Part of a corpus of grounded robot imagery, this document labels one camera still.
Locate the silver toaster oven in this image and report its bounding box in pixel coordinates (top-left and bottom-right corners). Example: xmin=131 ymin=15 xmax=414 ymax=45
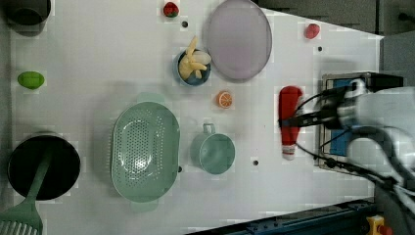
xmin=320 ymin=72 xmax=414 ymax=172

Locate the green plastic strainer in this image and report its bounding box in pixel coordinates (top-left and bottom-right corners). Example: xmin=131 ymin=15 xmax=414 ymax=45
xmin=111 ymin=92 xmax=180 ymax=212

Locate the black pot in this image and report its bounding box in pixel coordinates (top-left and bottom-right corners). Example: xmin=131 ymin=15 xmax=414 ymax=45
xmin=7 ymin=133 xmax=80 ymax=201

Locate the pink strawberry toy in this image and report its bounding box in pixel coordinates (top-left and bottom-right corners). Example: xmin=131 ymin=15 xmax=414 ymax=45
xmin=304 ymin=23 xmax=320 ymax=39

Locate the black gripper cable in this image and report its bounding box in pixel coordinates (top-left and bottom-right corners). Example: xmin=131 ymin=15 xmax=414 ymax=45
xmin=290 ymin=89 xmax=397 ymax=192

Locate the large grey plate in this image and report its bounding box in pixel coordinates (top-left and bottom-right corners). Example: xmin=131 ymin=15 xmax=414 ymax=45
xmin=207 ymin=0 xmax=272 ymax=79

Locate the dark cup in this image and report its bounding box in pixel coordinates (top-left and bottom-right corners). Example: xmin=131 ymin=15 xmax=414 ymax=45
xmin=1 ymin=0 xmax=52 ymax=26

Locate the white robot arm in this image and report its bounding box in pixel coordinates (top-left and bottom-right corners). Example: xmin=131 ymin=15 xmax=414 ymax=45
xmin=277 ymin=78 xmax=414 ymax=217

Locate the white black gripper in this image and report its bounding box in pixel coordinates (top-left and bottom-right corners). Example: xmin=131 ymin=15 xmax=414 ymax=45
xmin=278 ymin=78 xmax=367 ymax=129

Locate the green lime toy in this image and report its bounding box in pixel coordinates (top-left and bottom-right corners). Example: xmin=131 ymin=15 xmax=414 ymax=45
xmin=18 ymin=71 xmax=45 ymax=90

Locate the green slotted spatula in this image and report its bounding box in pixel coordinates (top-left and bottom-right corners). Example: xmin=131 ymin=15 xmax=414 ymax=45
xmin=0 ymin=149 xmax=52 ymax=235

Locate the green mug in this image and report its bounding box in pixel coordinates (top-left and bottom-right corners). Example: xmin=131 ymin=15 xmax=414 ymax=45
xmin=190 ymin=123 xmax=236 ymax=174

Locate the blue metal frame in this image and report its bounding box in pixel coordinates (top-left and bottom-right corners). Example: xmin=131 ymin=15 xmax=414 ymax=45
xmin=186 ymin=200 xmax=377 ymax=235

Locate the orange half slice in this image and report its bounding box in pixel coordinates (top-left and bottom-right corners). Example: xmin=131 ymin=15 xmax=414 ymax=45
xmin=216 ymin=91 xmax=233 ymax=109

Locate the blue bowl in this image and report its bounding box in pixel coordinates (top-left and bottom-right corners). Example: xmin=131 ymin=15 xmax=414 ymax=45
xmin=172 ymin=52 xmax=210 ymax=87

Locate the red strawberry with leaves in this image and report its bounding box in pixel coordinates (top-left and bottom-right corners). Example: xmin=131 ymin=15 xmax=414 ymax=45
xmin=163 ymin=2 xmax=179 ymax=18

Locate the red ketchup bottle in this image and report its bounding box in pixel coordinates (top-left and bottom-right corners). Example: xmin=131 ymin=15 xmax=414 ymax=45
xmin=278 ymin=86 xmax=302 ymax=161

